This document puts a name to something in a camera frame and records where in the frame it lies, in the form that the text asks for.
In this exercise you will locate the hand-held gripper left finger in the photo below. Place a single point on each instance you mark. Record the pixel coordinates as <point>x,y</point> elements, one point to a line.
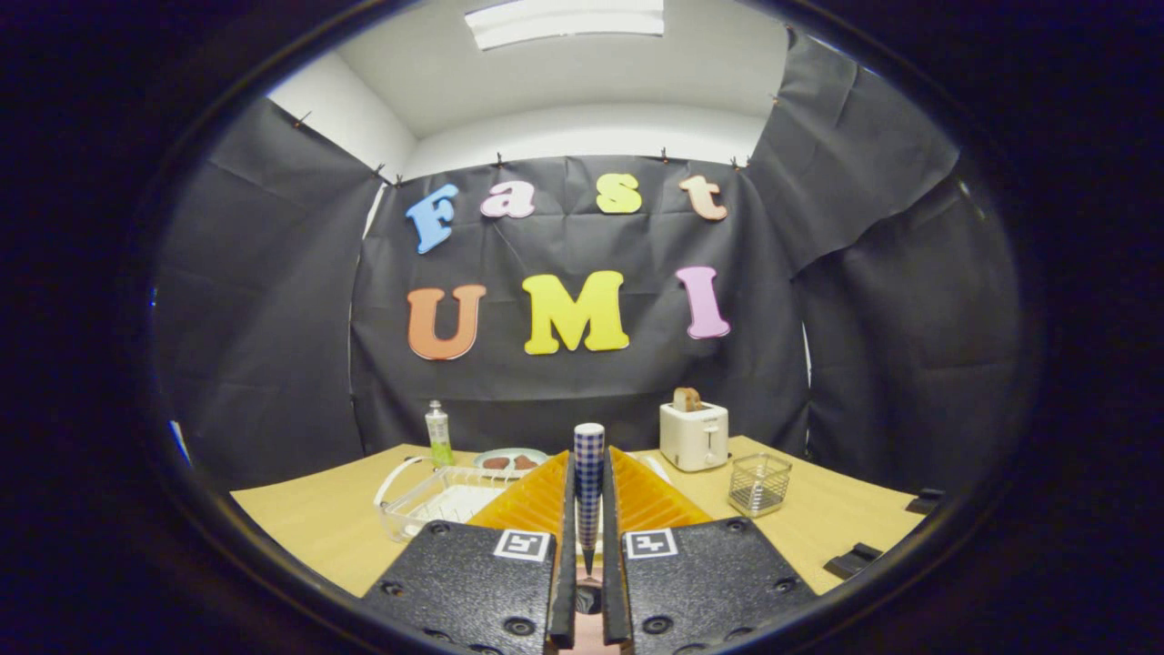
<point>567,582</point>

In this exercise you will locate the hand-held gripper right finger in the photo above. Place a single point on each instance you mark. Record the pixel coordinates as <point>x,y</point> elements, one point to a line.
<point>611,582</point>

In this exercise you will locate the pale green plate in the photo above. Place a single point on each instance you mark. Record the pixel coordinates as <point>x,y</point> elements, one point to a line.
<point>509,452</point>

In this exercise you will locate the white toaster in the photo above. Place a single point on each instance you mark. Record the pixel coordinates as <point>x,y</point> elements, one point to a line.
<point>691,437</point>

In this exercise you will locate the black backdrop cloth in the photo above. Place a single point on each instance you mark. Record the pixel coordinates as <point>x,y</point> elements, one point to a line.
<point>564,391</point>

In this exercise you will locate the green squeeze bottle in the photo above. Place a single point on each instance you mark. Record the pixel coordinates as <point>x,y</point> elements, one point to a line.
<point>439,437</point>

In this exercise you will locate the toast slice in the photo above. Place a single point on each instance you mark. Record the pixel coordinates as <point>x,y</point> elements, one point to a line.
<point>687,400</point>

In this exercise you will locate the black table clamp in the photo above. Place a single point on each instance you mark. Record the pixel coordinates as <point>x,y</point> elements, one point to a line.
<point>928,500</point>
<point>855,557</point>

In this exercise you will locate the ceiling light panel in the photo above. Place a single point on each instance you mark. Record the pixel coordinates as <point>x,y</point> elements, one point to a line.
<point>564,23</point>

